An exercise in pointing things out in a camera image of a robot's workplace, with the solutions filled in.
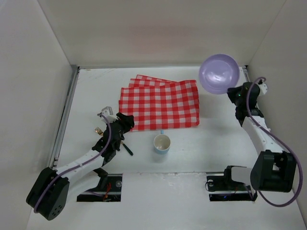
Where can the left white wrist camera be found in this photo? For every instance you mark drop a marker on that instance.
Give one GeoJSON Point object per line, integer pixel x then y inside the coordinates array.
{"type": "Point", "coordinates": [106, 115]}

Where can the lilac round plate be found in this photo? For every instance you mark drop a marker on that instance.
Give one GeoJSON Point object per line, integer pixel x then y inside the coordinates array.
{"type": "Point", "coordinates": [218, 73]}

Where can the aluminium table edge rail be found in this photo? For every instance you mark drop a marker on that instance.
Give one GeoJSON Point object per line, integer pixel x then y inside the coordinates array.
{"type": "Point", "coordinates": [249, 79]}

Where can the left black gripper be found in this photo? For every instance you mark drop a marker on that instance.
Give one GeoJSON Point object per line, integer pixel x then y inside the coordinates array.
{"type": "Point", "coordinates": [125, 122]}

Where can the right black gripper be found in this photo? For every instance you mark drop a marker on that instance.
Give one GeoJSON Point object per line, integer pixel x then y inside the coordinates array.
{"type": "Point", "coordinates": [232, 93]}

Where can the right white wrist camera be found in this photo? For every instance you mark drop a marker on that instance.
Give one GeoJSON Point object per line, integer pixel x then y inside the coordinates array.
{"type": "Point", "coordinates": [263, 87]}

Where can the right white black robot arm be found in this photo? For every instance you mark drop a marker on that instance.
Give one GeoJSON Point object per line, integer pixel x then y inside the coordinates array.
{"type": "Point", "coordinates": [274, 168]}

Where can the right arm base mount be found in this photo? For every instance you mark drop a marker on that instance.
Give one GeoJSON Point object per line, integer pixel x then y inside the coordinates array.
{"type": "Point", "coordinates": [222, 188]}

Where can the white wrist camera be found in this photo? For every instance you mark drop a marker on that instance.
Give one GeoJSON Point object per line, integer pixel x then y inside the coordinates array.
{"type": "Point", "coordinates": [106, 115]}
{"type": "Point", "coordinates": [263, 87]}

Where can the light blue mug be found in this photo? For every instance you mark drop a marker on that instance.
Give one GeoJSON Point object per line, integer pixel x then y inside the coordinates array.
{"type": "Point", "coordinates": [162, 143]}

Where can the gold knife teal handle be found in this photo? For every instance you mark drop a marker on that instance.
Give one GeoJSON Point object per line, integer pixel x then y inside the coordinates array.
{"type": "Point", "coordinates": [127, 149]}

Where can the gold fork teal handle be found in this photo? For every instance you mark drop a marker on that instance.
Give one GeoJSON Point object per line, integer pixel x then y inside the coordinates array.
{"type": "Point", "coordinates": [98, 131]}

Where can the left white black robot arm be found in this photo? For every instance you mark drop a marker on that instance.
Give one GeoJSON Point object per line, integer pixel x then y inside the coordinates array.
{"type": "Point", "coordinates": [53, 187]}

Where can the red white checkered cloth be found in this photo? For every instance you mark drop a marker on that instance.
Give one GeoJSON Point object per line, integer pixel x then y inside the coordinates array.
{"type": "Point", "coordinates": [160, 104]}

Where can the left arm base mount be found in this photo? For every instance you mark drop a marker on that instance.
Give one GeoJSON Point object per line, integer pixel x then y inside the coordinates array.
{"type": "Point", "coordinates": [108, 188]}

